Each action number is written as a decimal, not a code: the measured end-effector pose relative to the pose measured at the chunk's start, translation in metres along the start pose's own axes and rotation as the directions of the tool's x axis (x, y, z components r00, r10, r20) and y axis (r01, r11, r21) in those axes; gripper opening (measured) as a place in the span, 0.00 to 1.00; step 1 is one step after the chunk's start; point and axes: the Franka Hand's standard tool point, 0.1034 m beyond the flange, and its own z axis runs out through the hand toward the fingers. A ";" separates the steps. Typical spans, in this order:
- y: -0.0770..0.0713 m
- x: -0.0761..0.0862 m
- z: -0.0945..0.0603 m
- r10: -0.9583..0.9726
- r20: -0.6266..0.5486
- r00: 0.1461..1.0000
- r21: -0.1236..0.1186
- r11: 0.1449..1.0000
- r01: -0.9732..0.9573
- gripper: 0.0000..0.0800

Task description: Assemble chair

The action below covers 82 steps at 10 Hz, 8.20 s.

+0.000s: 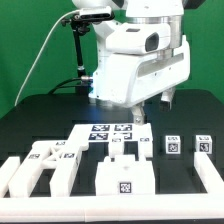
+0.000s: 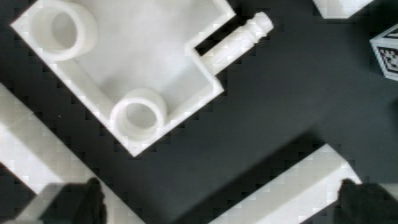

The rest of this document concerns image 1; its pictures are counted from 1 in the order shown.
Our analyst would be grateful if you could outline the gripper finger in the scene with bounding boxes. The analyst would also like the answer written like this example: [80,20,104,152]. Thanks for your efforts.
[160,87,176,111]
[131,104,145,125]

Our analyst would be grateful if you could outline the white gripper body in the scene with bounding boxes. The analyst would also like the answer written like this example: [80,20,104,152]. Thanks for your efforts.
[89,36,190,108]

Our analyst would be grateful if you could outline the white chair seat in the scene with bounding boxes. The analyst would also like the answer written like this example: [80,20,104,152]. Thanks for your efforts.
[95,155,155,196]

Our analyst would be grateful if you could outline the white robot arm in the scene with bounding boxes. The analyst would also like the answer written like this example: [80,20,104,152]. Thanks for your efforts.
[72,0,206,125]

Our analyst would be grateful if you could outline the white small chair part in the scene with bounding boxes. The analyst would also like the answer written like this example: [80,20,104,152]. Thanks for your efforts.
[108,137,124,158]
[138,137,153,158]

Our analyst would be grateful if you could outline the white U-shaped fence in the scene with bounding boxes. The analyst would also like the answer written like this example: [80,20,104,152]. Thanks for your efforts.
[0,152,224,222]

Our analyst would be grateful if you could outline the black base cables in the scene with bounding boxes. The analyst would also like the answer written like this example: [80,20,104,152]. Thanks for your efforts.
[48,77,92,95]

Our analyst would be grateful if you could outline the white marker base plate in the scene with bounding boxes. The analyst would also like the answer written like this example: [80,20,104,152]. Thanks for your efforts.
[68,123,153,143]

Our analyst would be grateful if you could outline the black camera stand pole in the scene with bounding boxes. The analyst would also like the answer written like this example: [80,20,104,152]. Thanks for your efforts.
[61,18,90,95]

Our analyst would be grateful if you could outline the black camera on stand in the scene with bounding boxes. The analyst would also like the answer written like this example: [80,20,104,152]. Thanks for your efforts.
[73,6,114,22]

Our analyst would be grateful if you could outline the white chair back frame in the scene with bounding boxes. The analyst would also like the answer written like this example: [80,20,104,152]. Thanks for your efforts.
[9,141,89,198]

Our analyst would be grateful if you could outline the white camera cable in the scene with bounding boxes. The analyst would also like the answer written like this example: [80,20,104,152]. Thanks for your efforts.
[14,9,81,107]

